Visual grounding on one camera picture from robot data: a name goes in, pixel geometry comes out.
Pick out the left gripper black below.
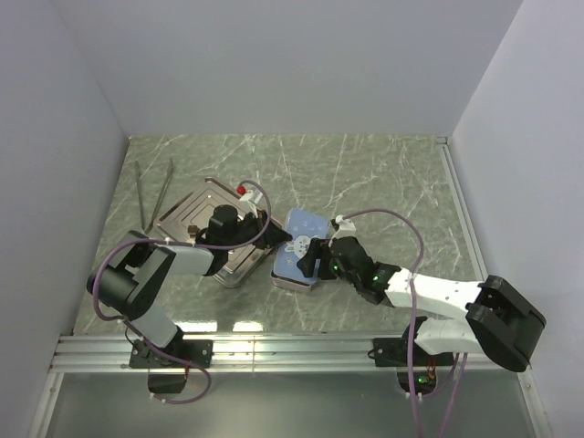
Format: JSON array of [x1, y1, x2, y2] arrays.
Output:
[[224, 209, 291, 251]]

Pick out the metal tin lid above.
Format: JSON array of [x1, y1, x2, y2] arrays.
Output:
[[272, 208, 329, 279]]

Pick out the metal tin box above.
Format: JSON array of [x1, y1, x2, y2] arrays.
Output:
[[270, 269, 318, 293]]

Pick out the steel tongs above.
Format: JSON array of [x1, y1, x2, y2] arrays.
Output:
[[133, 159, 174, 235]]

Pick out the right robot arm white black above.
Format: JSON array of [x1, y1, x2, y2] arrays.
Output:
[[297, 236, 547, 372]]

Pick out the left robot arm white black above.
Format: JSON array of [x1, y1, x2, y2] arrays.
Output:
[[87, 204, 292, 367]]

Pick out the steel serving tray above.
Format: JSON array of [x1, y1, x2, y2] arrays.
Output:
[[157, 177, 274, 288]]

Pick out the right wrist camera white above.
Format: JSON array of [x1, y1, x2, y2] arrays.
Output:
[[330, 215, 357, 240]]

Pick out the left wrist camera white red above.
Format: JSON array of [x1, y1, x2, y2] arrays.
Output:
[[236, 185, 264, 208]]

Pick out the aluminium front rail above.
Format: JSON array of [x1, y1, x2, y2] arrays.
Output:
[[49, 331, 526, 374]]

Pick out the aluminium rail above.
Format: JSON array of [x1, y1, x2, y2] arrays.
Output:
[[49, 331, 526, 374], [434, 137, 487, 282]]

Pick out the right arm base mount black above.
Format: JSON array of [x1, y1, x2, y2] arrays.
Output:
[[367, 327, 459, 398]]

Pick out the aluminium right side rail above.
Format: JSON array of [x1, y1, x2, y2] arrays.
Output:
[[434, 137, 487, 282]]

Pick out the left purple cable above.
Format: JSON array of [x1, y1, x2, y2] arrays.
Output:
[[93, 181, 274, 405]]

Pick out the purple cable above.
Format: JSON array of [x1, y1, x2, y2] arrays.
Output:
[[93, 181, 274, 405], [341, 208, 469, 438]]

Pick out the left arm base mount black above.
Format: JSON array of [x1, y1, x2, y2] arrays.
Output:
[[128, 329, 214, 405]]

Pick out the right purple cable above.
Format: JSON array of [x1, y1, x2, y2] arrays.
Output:
[[341, 208, 469, 438]]

